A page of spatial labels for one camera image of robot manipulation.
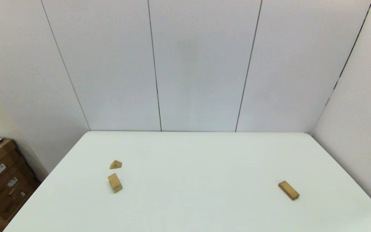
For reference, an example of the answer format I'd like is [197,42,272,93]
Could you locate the arched wooden building block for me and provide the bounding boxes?
[108,173,123,193]

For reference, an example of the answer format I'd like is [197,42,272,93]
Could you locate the cardboard box with white labels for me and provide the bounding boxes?
[0,139,41,223]

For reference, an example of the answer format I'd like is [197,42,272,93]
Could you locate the rectangular wooden building block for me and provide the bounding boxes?
[278,180,300,201]

